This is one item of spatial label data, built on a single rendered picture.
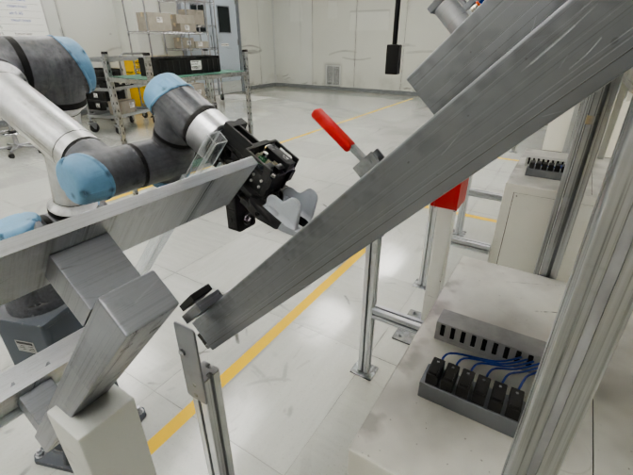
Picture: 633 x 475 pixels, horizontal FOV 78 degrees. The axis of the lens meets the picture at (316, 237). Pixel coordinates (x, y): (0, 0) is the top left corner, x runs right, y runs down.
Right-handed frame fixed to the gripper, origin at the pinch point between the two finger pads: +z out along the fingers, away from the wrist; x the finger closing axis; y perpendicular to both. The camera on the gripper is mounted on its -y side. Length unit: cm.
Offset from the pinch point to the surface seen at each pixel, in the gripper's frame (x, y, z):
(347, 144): -6.7, 19.1, 0.0
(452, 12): -1.0, 34.1, 0.6
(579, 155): 60, 20, 27
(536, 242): 135, -31, 53
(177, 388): 16, -114, -16
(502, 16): -5.9, 36.3, 5.7
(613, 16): -9.9, 39.8, 12.3
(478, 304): 38, -13, 33
